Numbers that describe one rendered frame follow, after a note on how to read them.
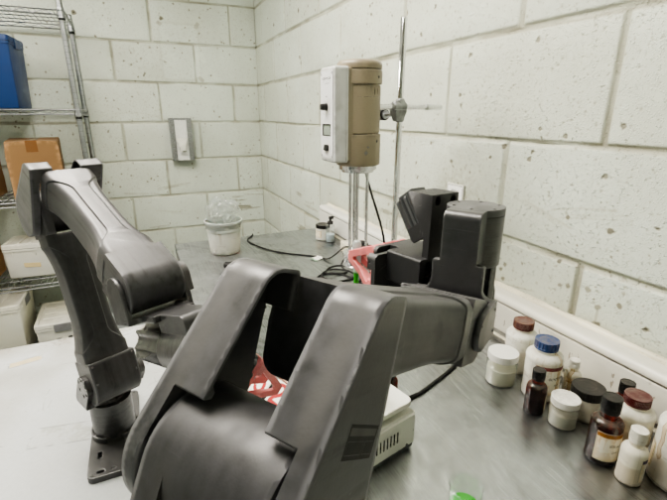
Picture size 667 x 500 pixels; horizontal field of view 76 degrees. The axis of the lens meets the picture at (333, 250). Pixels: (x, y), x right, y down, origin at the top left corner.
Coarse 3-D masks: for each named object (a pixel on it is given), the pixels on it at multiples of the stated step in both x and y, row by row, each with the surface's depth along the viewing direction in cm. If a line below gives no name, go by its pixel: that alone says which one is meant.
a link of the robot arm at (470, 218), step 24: (456, 216) 40; (480, 216) 39; (504, 216) 42; (456, 240) 40; (480, 240) 40; (432, 264) 42; (456, 264) 41; (480, 264) 41; (456, 288) 42; (480, 288) 40; (480, 312) 38; (480, 336) 37
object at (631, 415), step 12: (624, 396) 66; (636, 396) 65; (648, 396) 65; (624, 408) 65; (636, 408) 64; (648, 408) 64; (624, 420) 65; (636, 420) 64; (648, 420) 63; (624, 432) 65; (648, 444) 65
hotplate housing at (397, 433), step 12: (408, 408) 67; (396, 420) 64; (408, 420) 65; (384, 432) 62; (396, 432) 64; (408, 432) 66; (384, 444) 63; (396, 444) 65; (408, 444) 68; (384, 456) 64
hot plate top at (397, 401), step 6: (390, 384) 69; (390, 390) 68; (396, 390) 68; (390, 396) 66; (396, 396) 66; (402, 396) 66; (408, 396) 67; (390, 402) 65; (396, 402) 65; (402, 402) 65; (408, 402) 65; (390, 408) 64; (396, 408) 64; (402, 408) 64; (384, 414) 63; (390, 414) 63; (384, 420) 62
